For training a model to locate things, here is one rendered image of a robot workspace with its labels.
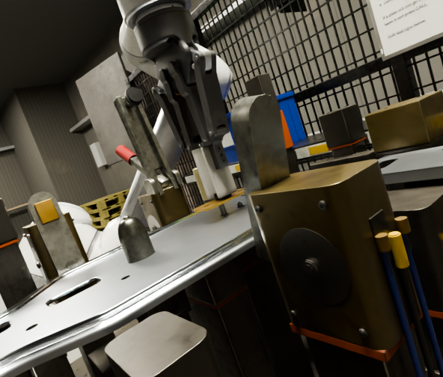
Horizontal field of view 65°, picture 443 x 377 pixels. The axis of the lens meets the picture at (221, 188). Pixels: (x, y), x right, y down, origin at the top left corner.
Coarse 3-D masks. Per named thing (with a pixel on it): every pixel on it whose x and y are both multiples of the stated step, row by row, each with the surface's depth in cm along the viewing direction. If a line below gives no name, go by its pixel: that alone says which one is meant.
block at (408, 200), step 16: (400, 192) 36; (416, 192) 35; (432, 192) 33; (400, 208) 32; (416, 208) 31; (432, 208) 30; (416, 224) 31; (432, 224) 30; (416, 240) 31; (432, 240) 30; (416, 256) 32; (432, 256) 31; (432, 272) 31; (432, 288) 32; (432, 304) 32; (432, 320) 33; (416, 336) 35; (432, 352) 35
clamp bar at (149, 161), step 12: (120, 96) 55; (132, 96) 54; (120, 108) 55; (132, 108) 57; (132, 120) 57; (144, 120) 57; (132, 132) 55; (144, 132) 57; (132, 144) 57; (144, 144) 57; (156, 144) 57; (144, 156) 55; (156, 156) 57; (144, 168) 56; (156, 168) 57; (168, 168) 57; (156, 180) 55
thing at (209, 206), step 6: (234, 192) 48; (240, 192) 46; (216, 198) 46; (222, 198) 45; (228, 198) 45; (204, 204) 46; (210, 204) 45; (216, 204) 43; (198, 210) 44; (204, 210) 43
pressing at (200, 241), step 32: (192, 224) 47; (224, 224) 40; (160, 256) 36; (192, 256) 32; (224, 256) 31; (64, 288) 37; (96, 288) 33; (128, 288) 30; (160, 288) 28; (0, 320) 33; (32, 320) 30; (64, 320) 27; (96, 320) 26; (128, 320) 26; (0, 352) 25; (32, 352) 24; (64, 352) 24
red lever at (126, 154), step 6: (120, 150) 64; (126, 150) 63; (120, 156) 64; (126, 156) 62; (132, 156) 62; (132, 162) 62; (138, 162) 61; (138, 168) 60; (144, 174) 59; (156, 174) 58; (162, 180) 56; (168, 180) 57; (162, 186) 56
